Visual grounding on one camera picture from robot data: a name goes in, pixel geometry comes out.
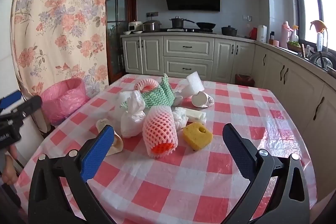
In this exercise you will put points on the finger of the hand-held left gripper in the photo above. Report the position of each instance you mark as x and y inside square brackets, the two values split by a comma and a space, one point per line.
[10, 98]
[29, 106]

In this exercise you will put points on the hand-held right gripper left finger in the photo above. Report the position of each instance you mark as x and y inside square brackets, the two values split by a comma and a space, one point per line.
[97, 153]

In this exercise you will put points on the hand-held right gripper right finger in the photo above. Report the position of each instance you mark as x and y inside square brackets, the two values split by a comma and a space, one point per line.
[240, 158]

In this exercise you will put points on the small white packet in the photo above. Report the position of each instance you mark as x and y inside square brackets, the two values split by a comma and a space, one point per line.
[118, 144]

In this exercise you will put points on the pink plastic bag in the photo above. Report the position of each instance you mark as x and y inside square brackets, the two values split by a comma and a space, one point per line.
[63, 103]

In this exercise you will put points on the yellow sponge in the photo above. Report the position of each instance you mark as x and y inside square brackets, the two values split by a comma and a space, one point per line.
[197, 136]

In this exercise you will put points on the white plastic bag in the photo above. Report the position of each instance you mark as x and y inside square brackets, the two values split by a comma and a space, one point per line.
[131, 116]

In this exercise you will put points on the pink foam fruit net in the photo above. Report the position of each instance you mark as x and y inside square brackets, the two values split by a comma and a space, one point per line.
[158, 127]
[145, 86]

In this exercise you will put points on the green patterned cloth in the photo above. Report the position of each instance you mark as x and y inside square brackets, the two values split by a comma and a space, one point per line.
[160, 96]

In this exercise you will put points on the person's left hand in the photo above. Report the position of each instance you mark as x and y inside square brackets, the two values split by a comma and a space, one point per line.
[9, 169]

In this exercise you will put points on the white printed paper cup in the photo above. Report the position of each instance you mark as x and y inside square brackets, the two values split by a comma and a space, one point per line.
[200, 100]

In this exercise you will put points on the crumpled white tissue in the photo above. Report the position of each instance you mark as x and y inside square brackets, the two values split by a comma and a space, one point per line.
[179, 120]

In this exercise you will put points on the red checkered tablecloth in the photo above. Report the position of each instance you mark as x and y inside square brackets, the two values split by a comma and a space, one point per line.
[162, 187]

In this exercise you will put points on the red floor bin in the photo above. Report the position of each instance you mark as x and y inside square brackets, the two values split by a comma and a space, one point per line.
[244, 80]

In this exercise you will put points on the white foam sheet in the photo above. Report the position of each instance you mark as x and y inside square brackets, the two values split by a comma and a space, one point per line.
[195, 83]

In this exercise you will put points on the floral curtain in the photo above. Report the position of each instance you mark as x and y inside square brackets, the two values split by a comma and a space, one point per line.
[57, 16]

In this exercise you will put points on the cream curved cabinet run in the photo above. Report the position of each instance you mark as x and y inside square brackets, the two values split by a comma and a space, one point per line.
[296, 82]

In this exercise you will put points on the wooden glass door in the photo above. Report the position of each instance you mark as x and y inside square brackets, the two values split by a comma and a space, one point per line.
[115, 29]

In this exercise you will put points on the pink cup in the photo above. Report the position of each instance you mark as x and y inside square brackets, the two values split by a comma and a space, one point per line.
[276, 43]

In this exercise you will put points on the small dark bottle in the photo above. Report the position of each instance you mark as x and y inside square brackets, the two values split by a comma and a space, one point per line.
[271, 38]

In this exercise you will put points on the cream drawer cabinet run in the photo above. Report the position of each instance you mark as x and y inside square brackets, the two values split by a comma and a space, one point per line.
[187, 45]

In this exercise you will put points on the red jug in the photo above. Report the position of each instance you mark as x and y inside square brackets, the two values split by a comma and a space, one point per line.
[253, 33]

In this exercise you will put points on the basket of green vegetables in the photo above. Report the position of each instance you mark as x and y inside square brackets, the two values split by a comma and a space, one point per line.
[294, 45]

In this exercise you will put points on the white kettle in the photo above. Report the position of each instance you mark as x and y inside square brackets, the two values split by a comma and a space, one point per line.
[261, 33]

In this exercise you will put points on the black casserole pot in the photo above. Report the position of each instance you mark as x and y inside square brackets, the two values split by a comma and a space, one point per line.
[229, 31]

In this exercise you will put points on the dark round pan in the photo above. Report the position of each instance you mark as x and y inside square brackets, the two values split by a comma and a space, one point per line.
[323, 60]

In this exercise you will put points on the pink thermos flask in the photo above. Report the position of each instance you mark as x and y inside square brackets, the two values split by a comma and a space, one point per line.
[284, 36]

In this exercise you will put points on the white rice cooker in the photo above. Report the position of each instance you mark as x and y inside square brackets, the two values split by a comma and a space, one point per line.
[135, 26]

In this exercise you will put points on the white spray bottle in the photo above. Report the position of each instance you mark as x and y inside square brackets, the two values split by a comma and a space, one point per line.
[294, 35]

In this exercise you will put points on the black frying pan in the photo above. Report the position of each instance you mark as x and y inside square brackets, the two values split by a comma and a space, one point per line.
[206, 25]

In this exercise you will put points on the steel pressure cooker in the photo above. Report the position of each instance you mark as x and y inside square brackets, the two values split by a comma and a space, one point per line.
[151, 26]

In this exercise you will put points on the gas stove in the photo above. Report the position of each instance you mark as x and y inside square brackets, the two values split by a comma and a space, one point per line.
[189, 30]

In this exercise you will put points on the black saucepan with lid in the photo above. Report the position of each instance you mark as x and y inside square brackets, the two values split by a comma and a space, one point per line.
[177, 23]

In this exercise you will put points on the orange white curved fixture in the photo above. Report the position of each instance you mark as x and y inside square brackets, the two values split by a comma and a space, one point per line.
[319, 27]

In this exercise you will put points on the white wall socket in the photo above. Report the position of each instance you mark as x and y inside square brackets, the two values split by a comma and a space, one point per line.
[247, 18]

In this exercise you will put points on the dark wall socket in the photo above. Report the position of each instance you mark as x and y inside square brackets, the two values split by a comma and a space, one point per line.
[152, 14]

